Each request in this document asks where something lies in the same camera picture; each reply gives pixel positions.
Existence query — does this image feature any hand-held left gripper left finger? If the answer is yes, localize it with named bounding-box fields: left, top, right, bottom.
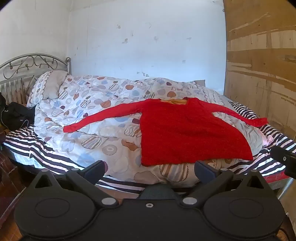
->
left=29, top=160, right=119, bottom=208

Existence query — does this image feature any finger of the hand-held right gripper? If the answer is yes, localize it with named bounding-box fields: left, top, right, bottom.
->
left=270, top=146, right=296, bottom=166

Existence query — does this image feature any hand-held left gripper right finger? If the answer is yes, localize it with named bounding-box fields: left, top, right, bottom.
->
left=181, top=160, right=270, bottom=207

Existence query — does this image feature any red long-sleeved sweater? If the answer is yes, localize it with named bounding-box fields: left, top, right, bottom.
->
left=63, top=97, right=269, bottom=167

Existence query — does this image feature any red mattress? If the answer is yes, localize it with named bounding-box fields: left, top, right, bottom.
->
left=265, top=173, right=290, bottom=184

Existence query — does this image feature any patterned white duvet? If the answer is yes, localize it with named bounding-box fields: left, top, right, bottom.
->
left=33, top=75, right=264, bottom=189

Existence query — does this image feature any striped bed sheet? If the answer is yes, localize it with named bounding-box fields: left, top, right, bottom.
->
left=2, top=88, right=296, bottom=193

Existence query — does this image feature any patterned pillow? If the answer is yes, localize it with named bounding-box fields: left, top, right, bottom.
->
left=26, top=70, right=68, bottom=108

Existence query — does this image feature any black bag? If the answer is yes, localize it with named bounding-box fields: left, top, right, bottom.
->
left=0, top=93, right=36, bottom=131

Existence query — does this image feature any wooden wardrobe panel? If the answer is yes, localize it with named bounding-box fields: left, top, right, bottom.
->
left=223, top=0, right=296, bottom=142

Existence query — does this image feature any metal bed headboard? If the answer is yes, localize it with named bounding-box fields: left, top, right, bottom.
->
left=0, top=53, right=72, bottom=102

